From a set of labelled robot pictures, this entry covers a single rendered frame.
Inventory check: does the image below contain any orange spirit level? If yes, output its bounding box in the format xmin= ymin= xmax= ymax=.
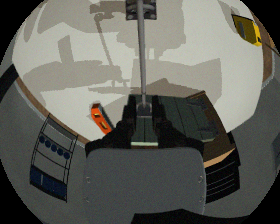
xmin=91 ymin=103 xmax=114 ymax=134

